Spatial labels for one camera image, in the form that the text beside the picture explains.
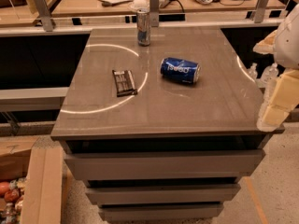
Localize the clear bottle right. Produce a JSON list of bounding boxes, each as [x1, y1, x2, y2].
[[260, 63, 278, 85]]

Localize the left metal bracket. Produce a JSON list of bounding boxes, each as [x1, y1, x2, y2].
[[34, 0, 54, 32]]

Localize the grey drawer cabinet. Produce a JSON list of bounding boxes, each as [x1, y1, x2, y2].
[[50, 26, 286, 223]]

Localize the grey drawer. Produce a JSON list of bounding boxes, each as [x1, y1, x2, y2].
[[65, 149, 264, 180], [99, 203, 223, 222], [86, 184, 240, 205]]

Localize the clear bottle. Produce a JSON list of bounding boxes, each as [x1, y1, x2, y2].
[[260, 63, 278, 85], [248, 63, 258, 80]]

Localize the clear bottle left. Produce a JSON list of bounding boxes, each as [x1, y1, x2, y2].
[[248, 63, 258, 80]]

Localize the bottom grey drawer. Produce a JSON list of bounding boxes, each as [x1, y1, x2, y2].
[[99, 203, 223, 222]]

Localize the silver red bull can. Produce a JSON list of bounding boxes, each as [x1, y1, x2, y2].
[[136, 8, 150, 46]]

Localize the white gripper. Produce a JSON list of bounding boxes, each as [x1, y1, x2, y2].
[[253, 4, 299, 132]]

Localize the right metal bracket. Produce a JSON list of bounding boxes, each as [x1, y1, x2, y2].
[[252, 0, 269, 23]]

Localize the middle grey drawer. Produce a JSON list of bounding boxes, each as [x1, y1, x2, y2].
[[86, 184, 240, 205]]

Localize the cardboard box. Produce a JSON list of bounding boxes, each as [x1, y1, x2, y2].
[[0, 135, 63, 224]]

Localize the metal bracket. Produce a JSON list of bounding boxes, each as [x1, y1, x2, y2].
[[252, 0, 269, 23], [149, 0, 159, 27], [34, 0, 54, 32]]

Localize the middle metal bracket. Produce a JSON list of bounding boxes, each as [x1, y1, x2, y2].
[[149, 0, 159, 27]]

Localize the blue pepsi can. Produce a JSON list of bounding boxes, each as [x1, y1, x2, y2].
[[160, 57, 200, 84]]

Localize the black snack bar wrapper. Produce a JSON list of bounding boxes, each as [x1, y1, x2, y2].
[[112, 70, 137, 97]]

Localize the wooden desk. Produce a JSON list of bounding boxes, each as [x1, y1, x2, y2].
[[0, 0, 286, 31]]

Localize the top grey drawer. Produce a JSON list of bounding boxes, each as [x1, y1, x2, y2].
[[65, 149, 264, 180]]

